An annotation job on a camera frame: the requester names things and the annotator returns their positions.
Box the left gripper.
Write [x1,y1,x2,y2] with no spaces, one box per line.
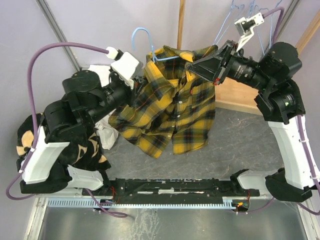
[87,74,150,125]

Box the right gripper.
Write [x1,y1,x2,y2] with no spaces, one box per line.
[186,40,275,92]

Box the white shirt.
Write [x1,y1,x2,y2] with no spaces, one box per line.
[88,64,120,151]

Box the wooden clothes rack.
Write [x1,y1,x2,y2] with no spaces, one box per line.
[181,0,320,116]

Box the light blue wire hanger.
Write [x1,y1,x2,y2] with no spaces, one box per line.
[248,0,258,18]
[213,0,246,45]
[253,0,282,59]
[131,26,183,65]

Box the yellow plaid shirt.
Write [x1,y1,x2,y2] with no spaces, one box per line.
[108,45,218,158]

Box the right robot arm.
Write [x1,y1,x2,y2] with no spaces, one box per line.
[187,40,320,203]

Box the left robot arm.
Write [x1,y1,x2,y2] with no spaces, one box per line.
[16,70,140,195]

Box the black floral blanket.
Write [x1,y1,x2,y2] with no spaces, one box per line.
[15,112,112,176]

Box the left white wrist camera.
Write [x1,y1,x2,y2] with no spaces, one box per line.
[106,46,143,90]

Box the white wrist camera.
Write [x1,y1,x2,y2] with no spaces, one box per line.
[106,46,143,90]
[234,12,265,52]

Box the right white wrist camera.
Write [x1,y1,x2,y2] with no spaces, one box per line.
[234,12,265,52]

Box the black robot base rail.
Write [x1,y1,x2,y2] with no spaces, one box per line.
[92,170,260,204]

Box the aluminium corner post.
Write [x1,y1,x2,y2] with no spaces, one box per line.
[35,0,82,71]

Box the white slotted cable duct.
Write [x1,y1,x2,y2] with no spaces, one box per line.
[47,197,236,210]

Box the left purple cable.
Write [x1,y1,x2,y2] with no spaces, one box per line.
[5,41,111,201]

